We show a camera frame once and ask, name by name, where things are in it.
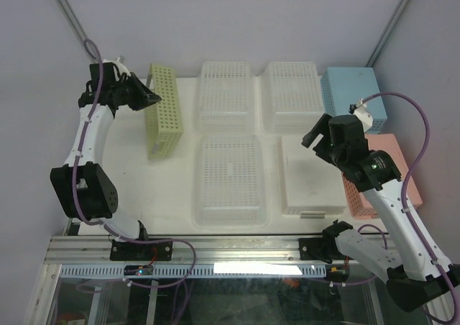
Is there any yellow-green perforated basket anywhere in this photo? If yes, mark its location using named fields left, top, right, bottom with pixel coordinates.
left=144, top=64, right=183, bottom=160

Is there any pink basket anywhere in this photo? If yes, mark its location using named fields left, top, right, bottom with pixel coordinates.
left=342, top=134, right=423, bottom=220

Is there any white perforated basket top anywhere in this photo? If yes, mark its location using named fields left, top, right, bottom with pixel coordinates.
left=260, top=61, right=324, bottom=134

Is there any white perforated basket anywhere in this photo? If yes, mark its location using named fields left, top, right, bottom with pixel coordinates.
left=260, top=61, right=324, bottom=134
left=193, top=134, right=268, bottom=229

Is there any light blue perforated basket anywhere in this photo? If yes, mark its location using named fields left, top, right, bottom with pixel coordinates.
left=320, top=67, right=380, bottom=116

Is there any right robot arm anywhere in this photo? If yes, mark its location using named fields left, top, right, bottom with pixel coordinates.
left=302, top=114, right=459, bottom=312

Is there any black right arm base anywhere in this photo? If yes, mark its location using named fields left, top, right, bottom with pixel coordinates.
left=298, top=220, right=353, bottom=264

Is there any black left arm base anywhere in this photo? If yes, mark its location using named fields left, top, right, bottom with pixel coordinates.
left=109, top=237, right=173, bottom=262

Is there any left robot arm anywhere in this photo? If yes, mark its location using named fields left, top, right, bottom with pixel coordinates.
left=50, top=60, right=162, bottom=260

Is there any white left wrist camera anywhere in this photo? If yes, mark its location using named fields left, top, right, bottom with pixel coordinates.
left=103, top=55, right=131, bottom=80

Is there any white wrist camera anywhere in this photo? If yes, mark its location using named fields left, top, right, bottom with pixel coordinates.
left=349, top=99, right=373, bottom=133
left=103, top=55, right=131, bottom=80

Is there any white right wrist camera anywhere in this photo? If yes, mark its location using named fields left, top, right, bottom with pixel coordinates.
left=349, top=99, right=373, bottom=133

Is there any left aluminium frame post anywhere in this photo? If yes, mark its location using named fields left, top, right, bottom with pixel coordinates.
left=55, top=0, right=91, bottom=58

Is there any aluminium frame post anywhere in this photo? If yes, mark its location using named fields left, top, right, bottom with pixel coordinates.
left=365, top=0, right=413, bottom=68
left=55, top=0, right=91, bottom=58

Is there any aluminium mounting rail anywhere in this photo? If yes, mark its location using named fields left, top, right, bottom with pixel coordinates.
left=45, top=234, right=321, bottom=264

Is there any right aluminium frame post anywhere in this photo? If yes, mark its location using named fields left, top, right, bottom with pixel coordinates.
left=365, top=0, right=413, bottom=68

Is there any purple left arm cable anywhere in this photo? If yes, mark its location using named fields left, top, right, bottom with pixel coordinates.
left=71, top=40, right=198, bottom=325

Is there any grey slotted cable duct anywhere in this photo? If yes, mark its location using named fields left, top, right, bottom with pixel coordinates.
left=60, top=262, right=326, bottom=279

